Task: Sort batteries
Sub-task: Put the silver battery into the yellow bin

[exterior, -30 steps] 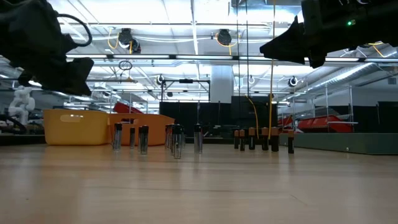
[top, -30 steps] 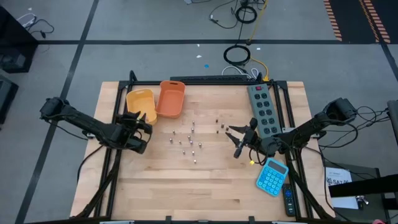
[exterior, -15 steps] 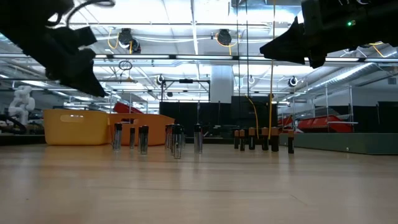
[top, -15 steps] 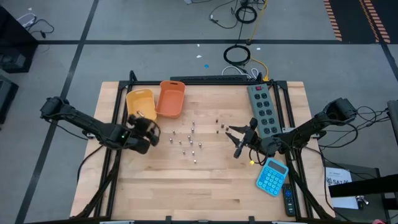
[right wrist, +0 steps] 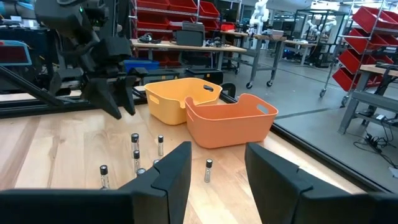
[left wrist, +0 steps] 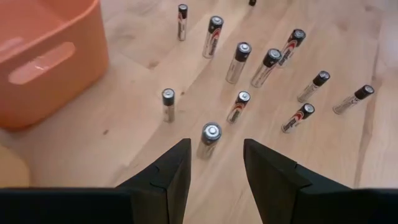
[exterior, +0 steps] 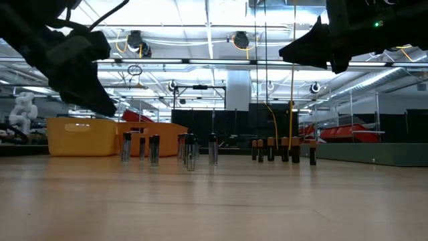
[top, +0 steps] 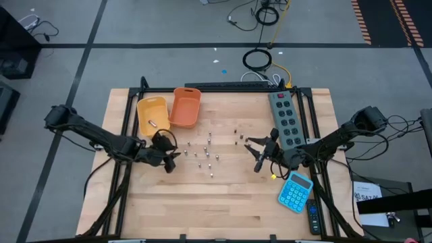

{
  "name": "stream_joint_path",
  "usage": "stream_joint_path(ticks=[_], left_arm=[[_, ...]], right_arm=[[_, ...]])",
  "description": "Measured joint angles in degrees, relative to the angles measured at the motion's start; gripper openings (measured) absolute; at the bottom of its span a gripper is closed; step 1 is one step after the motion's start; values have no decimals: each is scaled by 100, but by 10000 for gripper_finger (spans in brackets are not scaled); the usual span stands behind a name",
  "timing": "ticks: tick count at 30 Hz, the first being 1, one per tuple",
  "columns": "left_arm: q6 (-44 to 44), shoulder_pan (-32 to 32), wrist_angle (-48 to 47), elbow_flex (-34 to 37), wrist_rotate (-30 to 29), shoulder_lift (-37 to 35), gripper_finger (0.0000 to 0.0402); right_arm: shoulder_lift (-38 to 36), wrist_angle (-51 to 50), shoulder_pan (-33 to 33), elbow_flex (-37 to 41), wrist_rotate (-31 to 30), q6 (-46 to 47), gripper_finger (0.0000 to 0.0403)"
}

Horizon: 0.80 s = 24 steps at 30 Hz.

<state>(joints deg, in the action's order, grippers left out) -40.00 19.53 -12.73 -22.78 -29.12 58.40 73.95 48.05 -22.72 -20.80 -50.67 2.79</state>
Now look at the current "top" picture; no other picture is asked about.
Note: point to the yellow plastic bin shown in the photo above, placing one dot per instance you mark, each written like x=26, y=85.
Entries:
x=158, y=111

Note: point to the black cabinet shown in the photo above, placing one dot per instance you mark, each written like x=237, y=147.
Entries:
x=17, y=44

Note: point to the long black ribbed bar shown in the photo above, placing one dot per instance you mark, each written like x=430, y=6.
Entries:
x=226, y=85

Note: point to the orange plastic bin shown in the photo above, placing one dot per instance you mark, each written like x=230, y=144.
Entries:
x=185, y=108

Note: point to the grey-green power strip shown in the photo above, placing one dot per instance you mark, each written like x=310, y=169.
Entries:
x=287, y=111

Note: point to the white printed paper sheet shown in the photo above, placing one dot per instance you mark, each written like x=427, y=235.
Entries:
x=366, y=189

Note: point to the grey post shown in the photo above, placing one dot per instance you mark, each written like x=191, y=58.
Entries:
x=427, y=131

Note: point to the black metal table frame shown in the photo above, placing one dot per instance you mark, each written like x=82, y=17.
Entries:
x=236, y=90

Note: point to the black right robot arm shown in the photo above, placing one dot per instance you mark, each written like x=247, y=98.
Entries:
x=337, y=138

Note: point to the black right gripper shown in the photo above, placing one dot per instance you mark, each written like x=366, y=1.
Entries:
x=275, y=153

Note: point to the black side table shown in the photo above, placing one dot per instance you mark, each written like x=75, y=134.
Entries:
x=401, y=184

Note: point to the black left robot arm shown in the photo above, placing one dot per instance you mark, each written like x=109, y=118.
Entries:
x=94, y=133

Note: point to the black beam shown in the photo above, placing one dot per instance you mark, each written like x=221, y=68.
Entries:
x=398, y=201

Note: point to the dark grey box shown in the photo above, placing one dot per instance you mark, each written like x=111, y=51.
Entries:
x=6, y=104

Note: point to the black mat orange stripes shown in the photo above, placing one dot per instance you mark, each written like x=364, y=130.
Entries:
x=381, y=20

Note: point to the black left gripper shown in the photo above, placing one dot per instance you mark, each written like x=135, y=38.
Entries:
x=158, y=157

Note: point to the black remote control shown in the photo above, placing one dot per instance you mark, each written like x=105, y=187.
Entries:
x=314, y=219

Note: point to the small metal clamp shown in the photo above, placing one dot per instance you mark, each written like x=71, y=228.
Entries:
x=391, y=217

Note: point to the blue calculator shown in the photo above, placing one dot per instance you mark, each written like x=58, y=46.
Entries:
x=293, y=197

